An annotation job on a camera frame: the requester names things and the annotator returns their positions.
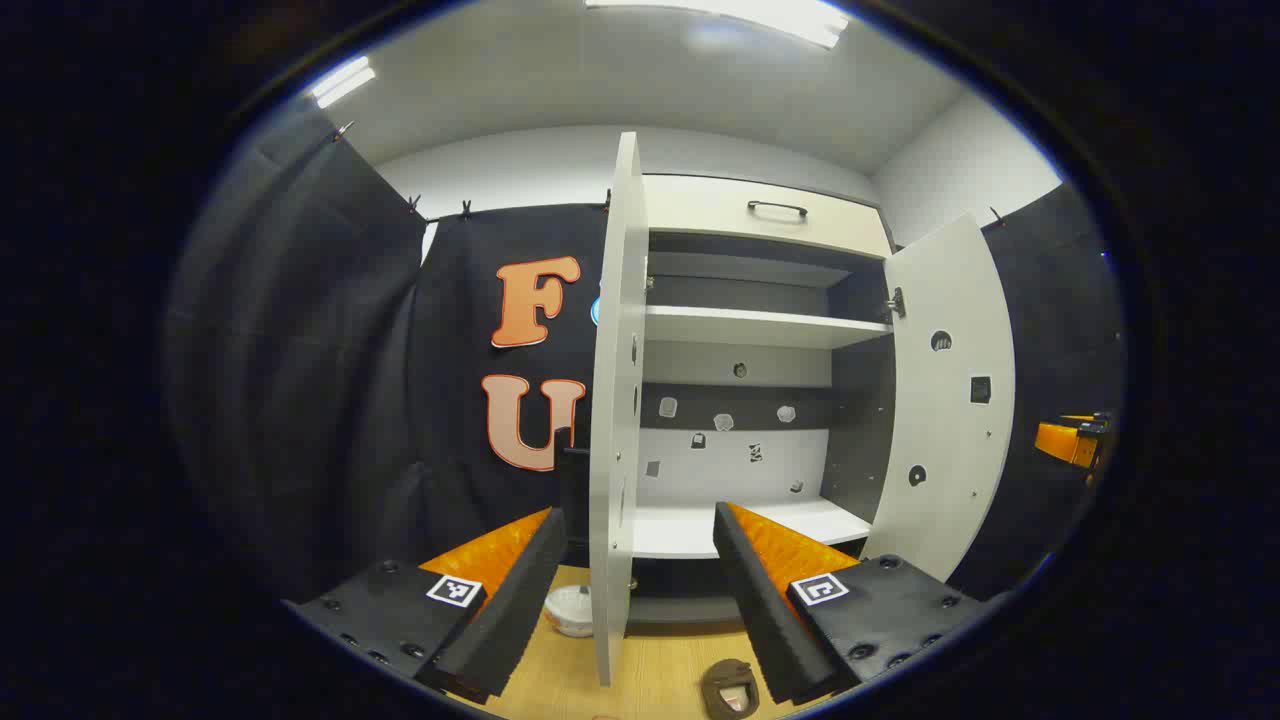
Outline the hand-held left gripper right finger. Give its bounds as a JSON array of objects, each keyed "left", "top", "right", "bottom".
[{"left": 712, "top": 500, "right": 1001, "bottom": 706}]

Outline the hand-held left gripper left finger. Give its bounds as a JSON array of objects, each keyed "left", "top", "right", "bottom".
[{"left": 285, "top": 505, "right": 569, "bottom": 704}]

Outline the brown fuzzy shoe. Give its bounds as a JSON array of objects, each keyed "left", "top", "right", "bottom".
[{"left": 700, "top": 658, "right": 761, "bottom": 719}]

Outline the white cabinet door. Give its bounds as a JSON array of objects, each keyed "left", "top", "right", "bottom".
[
  {"left": 588, "top": 132, "right": 649, "bottom": 688},
  {"left": 862, "top": 212, "right": 1017, "bottom": 583}
]

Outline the white shoe cabinet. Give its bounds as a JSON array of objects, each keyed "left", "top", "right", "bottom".
[{"left": 630, "top": 173, "right": 896, "bottom": 626}]

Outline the white cabinet shelf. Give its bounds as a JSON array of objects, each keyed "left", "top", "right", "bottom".
[{"left": 645, "top": 305, "right": 894, "bottom": 349}]

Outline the white cabinet drawer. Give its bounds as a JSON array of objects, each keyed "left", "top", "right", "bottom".
[{"left": 643, "top": 175, "right": 894, "bottom": 259}]

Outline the white lidded bowl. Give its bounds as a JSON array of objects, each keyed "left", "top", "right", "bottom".
[{"left": 545, "top": 585, "right": 597, "bottom": 639}]

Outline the black backdrop cloth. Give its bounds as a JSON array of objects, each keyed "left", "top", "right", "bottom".
[{"left": 165, "top": 100, "right": 1126, "bottom": 601}]

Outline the ceiling light panel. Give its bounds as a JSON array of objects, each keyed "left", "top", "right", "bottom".
[
  {"left": 585, "top": 0, "right": 851, "bottom": 49},
  {"left": 310, "top": 57, "right": 377, "bottom": 109}
]

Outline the black door handle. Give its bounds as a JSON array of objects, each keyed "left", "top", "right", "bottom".
[{"left": 555, "top": 428, "right": 593, "bottom": 561}]

